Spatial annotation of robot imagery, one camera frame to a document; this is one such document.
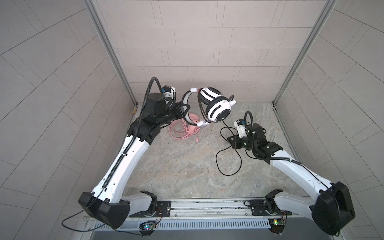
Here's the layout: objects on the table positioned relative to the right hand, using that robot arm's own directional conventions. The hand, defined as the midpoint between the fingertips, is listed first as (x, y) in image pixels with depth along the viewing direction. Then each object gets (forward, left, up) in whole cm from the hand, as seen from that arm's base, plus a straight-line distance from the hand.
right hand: (227, 139), depth 80 cm
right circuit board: (-37, -19, -17) cm, 45 cm away
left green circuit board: (-35, +40, -12) cm, 54 cm away
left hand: (+4, +17, +24) cm, 29 cm away
